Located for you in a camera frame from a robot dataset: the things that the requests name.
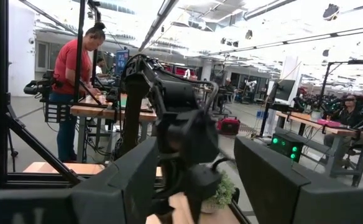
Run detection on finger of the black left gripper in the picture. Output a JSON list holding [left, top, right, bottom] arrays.
[[147, 189, 178, 218], [184, 198, 203, 224]]

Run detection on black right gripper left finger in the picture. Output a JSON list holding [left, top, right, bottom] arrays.
[[0, 136, 159, 224]]

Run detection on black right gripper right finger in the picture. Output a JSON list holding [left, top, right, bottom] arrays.
[[234, 136, 363, 224]]

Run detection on small green potted plant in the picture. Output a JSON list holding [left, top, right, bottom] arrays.
[[201, 172, 237, 214]]

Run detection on red portable generator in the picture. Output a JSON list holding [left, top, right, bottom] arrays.
[[216, 116, 241, 136]]

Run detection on black box green lights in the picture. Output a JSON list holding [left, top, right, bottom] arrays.
[[270, 133, 303, 163]]

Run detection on wooden work table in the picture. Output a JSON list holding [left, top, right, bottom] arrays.
[[276, 111, 363, 187], [70, 95, 157, 162]]

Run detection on pink tray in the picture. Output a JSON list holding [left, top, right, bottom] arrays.
[[316, 119, 341, 128]]

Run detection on black labelled control box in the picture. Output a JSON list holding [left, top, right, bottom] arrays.
[[44, 101, 72, 124]]

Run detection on person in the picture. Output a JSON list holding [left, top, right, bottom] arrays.
[[94, 57, 108, 77], [323, 95, 363, 166], [49, 21, 106, 162]]

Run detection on blue screen monitor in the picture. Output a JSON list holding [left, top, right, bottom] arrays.
[[114, 49, 130, 77]]

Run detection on dark computer monitor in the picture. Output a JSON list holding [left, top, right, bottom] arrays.
[[273, 79, 296, 102]]

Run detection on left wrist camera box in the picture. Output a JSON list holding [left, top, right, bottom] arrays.
[[186, 163, 224, 202]]

